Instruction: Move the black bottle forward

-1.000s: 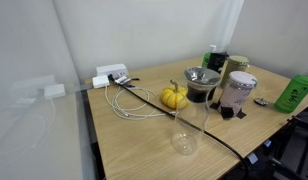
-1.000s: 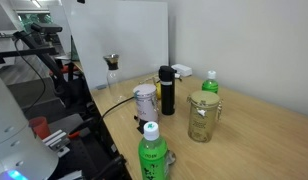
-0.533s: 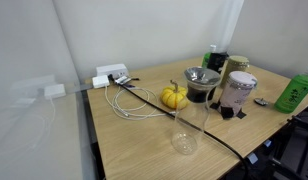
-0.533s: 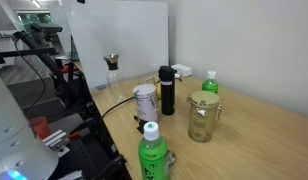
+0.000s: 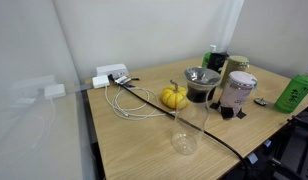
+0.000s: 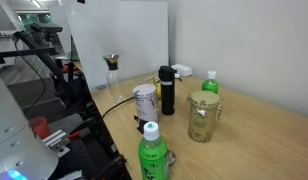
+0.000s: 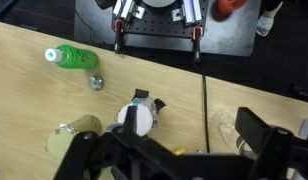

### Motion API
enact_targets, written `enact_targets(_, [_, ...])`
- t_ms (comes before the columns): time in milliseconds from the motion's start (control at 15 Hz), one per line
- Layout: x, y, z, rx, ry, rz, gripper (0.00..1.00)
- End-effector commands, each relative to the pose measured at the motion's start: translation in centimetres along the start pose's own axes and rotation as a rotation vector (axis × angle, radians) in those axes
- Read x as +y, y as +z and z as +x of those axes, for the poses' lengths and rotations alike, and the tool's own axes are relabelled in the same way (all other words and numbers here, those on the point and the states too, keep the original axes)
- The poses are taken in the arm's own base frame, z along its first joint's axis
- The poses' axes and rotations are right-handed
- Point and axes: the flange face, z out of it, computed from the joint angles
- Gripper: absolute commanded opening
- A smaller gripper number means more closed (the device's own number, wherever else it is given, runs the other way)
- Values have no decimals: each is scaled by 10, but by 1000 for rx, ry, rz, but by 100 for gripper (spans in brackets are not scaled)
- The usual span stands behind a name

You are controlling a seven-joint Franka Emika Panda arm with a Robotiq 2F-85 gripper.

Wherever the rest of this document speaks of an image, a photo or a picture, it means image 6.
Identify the black bottle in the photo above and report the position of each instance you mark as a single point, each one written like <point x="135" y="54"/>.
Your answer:
<point x="167" y="81"/>

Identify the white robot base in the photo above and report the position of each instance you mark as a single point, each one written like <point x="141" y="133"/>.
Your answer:
<point x="23" y="155"/>

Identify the far green tea bottle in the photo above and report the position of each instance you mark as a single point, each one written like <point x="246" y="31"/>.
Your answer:
<point x="210" y="84"/>

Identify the green tea bottle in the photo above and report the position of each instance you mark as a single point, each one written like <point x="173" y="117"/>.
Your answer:
<point x="152" y="152"/>
<point x="210" y="84"/>

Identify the near green tea bottle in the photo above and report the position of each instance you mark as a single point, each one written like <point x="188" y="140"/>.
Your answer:
<point x="152" y="152"/>

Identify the small yellow pumpkin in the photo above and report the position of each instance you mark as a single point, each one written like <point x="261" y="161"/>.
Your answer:
<point x="158" y="90"/>

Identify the pink lidded canister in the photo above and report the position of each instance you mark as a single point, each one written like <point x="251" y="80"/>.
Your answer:
<point x="146" y="103"/>

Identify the white power adapter box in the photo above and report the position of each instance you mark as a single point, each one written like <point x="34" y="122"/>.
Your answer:
<point x="183" y="70"/>

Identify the glass carafe with black filter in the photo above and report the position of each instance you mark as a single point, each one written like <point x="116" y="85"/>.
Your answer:
<point x="114" y="77"/>

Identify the gold lidded canister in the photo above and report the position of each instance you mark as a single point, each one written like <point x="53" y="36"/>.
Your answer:
<point x="204" y="107"/>

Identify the white panel board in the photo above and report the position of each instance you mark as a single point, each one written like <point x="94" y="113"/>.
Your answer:
<point x="137" y="31"/>

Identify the small silver metal disc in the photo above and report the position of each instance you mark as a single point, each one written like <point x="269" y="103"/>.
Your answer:
<point x="171" y="157"/>

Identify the red cup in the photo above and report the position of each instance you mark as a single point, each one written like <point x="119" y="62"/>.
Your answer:
<point x="40" y="127"/>

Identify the aluminium bracket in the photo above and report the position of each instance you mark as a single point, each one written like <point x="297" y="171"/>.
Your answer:
<point x="58" y="142"/>

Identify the black camera on stand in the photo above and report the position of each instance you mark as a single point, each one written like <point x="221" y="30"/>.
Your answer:
<point x="45" y="28"/>

